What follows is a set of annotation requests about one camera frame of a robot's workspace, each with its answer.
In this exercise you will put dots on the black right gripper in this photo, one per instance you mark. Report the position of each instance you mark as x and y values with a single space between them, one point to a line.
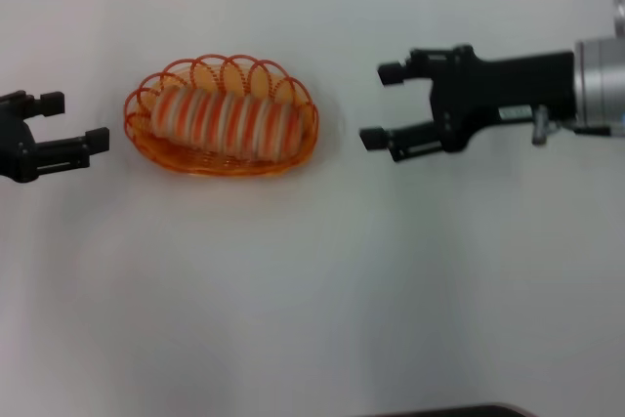
503 90

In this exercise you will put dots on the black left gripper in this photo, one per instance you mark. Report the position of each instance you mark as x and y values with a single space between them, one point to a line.
14 153

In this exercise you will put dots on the orange striped bread roll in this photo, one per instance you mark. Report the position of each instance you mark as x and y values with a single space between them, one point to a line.
229 121

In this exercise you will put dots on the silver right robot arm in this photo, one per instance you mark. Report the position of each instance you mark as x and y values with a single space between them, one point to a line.
600 85

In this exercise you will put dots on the black robot torso edge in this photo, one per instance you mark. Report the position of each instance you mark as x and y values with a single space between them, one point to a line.
449 411

